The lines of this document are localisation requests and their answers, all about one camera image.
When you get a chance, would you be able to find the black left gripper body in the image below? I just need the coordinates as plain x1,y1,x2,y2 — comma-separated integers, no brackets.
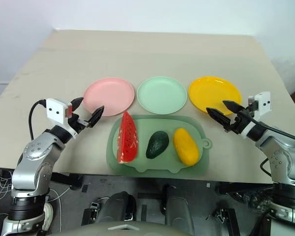
67,108,92,133

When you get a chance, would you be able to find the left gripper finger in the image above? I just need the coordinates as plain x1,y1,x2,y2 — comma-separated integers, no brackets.
88,105,105,129
70,96,85,112

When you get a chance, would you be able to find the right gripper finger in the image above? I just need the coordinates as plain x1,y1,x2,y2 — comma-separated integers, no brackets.
206,107,231,131
222,100,246,114

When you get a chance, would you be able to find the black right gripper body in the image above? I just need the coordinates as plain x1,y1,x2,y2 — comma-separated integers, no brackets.
224,100,261,135

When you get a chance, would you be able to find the pink plate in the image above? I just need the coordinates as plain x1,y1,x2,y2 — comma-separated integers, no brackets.
83,77,135,117

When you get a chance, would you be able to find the yellow plate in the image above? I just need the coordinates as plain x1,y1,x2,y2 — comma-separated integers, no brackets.
188,76,242,117

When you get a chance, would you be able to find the mint green plate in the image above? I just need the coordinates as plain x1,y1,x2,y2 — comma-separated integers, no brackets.
137,75,188,115

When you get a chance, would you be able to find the red watermelon slice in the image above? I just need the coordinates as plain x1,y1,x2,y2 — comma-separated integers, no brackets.
116,111,140,164

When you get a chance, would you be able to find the yellow mango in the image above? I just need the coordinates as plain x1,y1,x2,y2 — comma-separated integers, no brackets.
173,127,200,166

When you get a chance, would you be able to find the green silicone tray mat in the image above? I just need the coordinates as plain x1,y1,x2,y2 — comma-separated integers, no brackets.
105,114,214,177

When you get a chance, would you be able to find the dark green avocado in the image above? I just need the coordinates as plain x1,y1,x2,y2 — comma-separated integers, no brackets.
146,131,170,160

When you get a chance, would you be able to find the dark grey rounded leg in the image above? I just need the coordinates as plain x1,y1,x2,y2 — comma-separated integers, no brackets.
97,191,138,228
161,184,195,236

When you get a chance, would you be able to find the grey robot torso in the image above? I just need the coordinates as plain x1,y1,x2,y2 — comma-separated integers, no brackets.
46,219,189,236

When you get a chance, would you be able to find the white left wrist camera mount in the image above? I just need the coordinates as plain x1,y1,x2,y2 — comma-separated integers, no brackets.
45,98,79,136

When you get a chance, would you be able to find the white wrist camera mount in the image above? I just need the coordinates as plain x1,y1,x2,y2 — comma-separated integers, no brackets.
240,91,272,138
45,98,79,136

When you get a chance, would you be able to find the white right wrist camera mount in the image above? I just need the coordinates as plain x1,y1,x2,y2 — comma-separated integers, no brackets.
240,91,272,138

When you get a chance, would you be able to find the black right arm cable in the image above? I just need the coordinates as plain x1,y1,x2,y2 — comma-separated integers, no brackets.
247,115,295,177

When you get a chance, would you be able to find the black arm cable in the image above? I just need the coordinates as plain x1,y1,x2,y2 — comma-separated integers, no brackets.
28,99,48,142
247,115,295,177

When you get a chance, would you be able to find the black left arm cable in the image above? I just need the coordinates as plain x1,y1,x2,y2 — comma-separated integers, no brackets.
28,99,48,142

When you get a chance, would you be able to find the black table frame bar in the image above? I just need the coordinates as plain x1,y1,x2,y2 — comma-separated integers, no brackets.
50,172,83,190
215,181,274,198

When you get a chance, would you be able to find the white floor cable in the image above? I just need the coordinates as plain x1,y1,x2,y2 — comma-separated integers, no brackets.
48,186,72,236

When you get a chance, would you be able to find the black floor bracket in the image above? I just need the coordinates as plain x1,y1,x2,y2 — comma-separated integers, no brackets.
212,207,239,236
81,201,100,227

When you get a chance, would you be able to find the thin white floor cord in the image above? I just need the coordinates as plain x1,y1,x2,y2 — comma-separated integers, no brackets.
0,169,13,215

